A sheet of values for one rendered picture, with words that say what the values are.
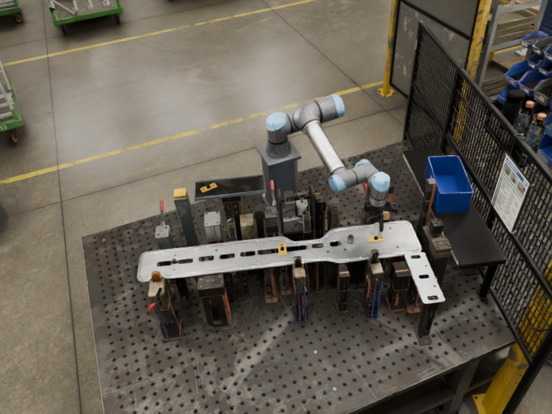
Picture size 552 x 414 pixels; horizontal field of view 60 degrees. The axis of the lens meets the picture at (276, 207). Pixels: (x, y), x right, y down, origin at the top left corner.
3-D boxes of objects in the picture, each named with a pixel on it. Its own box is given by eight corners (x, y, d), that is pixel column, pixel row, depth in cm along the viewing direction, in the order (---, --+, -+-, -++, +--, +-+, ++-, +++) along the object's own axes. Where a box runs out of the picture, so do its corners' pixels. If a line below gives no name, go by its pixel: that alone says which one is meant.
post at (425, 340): (419, 346, 226) (429, 310, 207) (412, 326, 234) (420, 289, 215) (433, 344, 227) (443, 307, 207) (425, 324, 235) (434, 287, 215)
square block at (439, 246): (424, 297, 246) (435, 250, 222) (419, 285, 252) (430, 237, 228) (439, 296, 246) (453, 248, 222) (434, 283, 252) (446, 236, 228)
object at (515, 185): (510, 236, 214) (531, 183, 193) (489, 203, 231) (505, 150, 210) (514, 236, 214) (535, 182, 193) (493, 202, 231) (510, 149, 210)
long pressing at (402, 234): (135, 287, 226) (134, 285, 225) (140, 252, 243) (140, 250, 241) (424, 253, 230) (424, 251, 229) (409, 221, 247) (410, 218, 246)
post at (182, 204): (188, 257, 277) (172, 200, 247) (189, 247, 282) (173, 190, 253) (201, 255, 277) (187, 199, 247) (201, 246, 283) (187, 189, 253)
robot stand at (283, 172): (261, 196, 312) (255, 146, 285) (290, 188, 317) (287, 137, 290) (273, 217, 297) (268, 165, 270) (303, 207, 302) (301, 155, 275)
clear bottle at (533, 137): (524, 159, 208) (538, 119, 195) (517, 150, 213) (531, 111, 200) (539, 158, 209) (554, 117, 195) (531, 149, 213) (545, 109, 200)
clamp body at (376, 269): (364, 321, 238) (369, 277, 215) (358, 301, 247) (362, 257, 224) (382, 319, 239) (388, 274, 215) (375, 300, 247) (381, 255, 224)
